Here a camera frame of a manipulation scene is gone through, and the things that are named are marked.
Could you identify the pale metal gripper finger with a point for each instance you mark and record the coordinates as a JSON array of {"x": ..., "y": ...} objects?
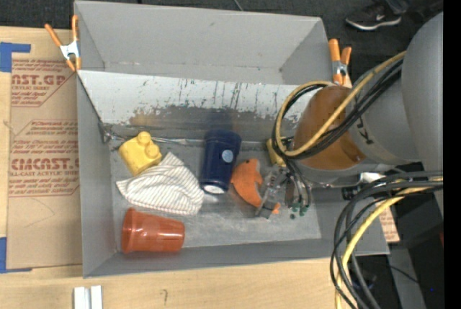
[
  {"x": 267, "y": 212},
  {"x": 266, "y": 188}
]

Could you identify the orange plush toy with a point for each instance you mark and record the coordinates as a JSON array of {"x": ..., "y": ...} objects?
[{"x": 246, "y": 179}]

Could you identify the dark blue cup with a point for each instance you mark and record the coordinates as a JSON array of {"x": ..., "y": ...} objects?
[{"x": 218, "y": 160}]

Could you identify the white striped cloth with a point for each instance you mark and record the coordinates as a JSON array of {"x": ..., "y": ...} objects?
[{"x": 165, "y": 188}]

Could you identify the orange plastic cup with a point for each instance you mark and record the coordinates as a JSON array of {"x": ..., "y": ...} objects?
[{"x": 151, "y": 232}]

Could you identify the yellow toy block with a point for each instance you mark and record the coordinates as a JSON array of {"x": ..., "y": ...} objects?
[{"x": 138, "y": 154}]

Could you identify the grey metal bin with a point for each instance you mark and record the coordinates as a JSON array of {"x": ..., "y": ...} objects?
[{"x": 201, "y": 48}]

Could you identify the brown cardboard board, red print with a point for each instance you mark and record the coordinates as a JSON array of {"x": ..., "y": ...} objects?
[{"x": 43, "y": 221}]

